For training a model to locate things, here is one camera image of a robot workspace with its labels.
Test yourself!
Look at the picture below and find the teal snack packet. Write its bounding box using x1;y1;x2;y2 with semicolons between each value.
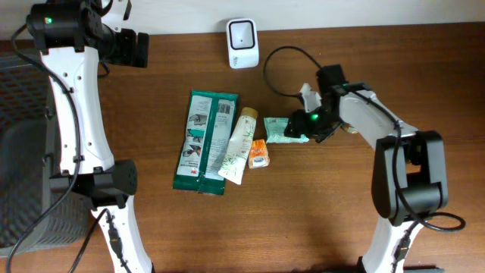
264;118;309;143

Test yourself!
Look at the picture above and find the green lidded jar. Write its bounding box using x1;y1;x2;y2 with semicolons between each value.
340;123;358;134

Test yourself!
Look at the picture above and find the white cream tube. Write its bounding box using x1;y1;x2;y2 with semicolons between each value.
218;107;258;185

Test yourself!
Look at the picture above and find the grey plastic mesh basket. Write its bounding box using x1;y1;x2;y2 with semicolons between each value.
1;52;89;258

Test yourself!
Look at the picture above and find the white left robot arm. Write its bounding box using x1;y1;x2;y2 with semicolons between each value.
26;0;155;272

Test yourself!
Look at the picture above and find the green wipes packet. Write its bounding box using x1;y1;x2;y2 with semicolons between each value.
173;90;238;195

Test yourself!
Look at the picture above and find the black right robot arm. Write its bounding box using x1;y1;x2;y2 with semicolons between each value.
284;64;449;272

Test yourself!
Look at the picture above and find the white barcode scanner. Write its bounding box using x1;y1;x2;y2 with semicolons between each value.
226;18;259;69

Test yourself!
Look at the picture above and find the small orange carton box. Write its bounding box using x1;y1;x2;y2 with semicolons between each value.
248;140;270;168

